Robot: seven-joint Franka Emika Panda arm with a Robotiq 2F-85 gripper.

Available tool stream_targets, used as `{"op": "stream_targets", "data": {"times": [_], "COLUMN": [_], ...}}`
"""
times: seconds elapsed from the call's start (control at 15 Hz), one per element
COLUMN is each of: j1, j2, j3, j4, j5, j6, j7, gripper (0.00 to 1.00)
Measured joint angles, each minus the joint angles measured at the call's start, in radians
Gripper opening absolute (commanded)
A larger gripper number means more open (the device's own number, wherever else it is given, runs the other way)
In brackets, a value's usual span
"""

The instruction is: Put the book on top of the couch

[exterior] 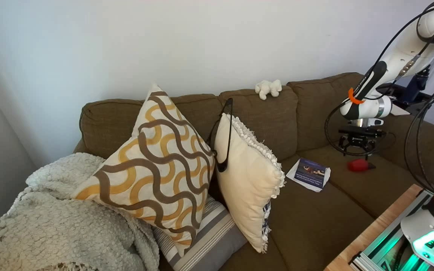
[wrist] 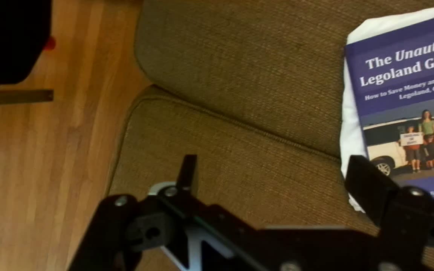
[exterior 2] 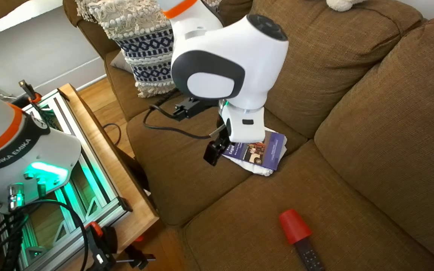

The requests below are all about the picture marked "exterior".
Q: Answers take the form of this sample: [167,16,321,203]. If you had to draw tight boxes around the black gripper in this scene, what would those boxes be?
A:
[338,124,386,157]

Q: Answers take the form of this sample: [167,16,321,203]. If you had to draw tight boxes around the blue Legoland guidebook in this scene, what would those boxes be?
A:
[294,156,329,189]

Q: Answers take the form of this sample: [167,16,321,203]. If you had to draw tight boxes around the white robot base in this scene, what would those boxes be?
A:
[399,174,434,271]

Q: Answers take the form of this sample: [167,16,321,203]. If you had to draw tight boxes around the dark book on sofa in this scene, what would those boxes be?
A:
[285,156,333,194]

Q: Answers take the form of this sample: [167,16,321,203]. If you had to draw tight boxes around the brown fabric couch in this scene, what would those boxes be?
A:
[72,70,434,271]

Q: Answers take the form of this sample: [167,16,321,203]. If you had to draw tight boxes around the white flat object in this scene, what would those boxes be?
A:
[387,102,413,118]

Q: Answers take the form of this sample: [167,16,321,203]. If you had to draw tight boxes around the wooden table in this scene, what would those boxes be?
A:
[324,181,425,271]

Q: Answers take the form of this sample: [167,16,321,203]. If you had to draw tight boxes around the white plush toy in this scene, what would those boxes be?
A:
[253,78,283,100]

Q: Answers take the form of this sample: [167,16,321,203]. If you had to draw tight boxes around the cream fringed pillow blue pattern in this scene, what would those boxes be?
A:
[211,111,286,254]

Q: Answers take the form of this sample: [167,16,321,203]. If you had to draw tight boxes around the grey striped cushion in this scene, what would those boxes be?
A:
[154,194,249,271]

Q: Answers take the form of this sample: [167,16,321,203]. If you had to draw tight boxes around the wave patterned tan pillow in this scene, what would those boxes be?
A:
[71,82,217,257]

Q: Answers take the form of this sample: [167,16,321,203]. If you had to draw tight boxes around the grey white knit blanket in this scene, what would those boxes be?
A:
[0,150,163,271]

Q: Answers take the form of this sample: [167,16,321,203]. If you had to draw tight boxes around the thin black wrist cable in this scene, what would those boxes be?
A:
[324,99,351,147]

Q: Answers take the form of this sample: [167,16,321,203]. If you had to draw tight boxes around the black cable bundle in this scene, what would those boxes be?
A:
[402,69,434,194]

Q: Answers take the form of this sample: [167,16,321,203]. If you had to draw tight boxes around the metal frame rails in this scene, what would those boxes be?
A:
[351,189,434,271]

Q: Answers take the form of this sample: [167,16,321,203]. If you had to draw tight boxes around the black strap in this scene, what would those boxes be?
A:
[207,96,235,174]

